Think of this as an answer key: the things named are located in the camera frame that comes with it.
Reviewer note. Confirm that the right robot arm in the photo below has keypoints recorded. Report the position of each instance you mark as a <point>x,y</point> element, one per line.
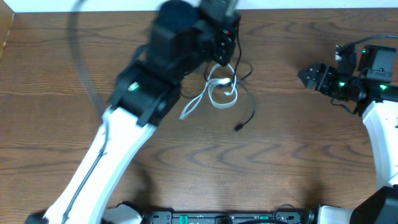
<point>367,82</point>

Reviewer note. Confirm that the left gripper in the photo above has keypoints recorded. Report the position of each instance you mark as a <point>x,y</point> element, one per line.
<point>226,43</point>

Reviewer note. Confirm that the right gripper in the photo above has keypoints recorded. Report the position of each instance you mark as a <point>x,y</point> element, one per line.
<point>321,84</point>

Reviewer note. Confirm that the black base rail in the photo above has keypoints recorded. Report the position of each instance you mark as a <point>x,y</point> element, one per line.
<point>280,216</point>

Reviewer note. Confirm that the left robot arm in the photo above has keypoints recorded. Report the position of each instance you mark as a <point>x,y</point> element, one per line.
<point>182,37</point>

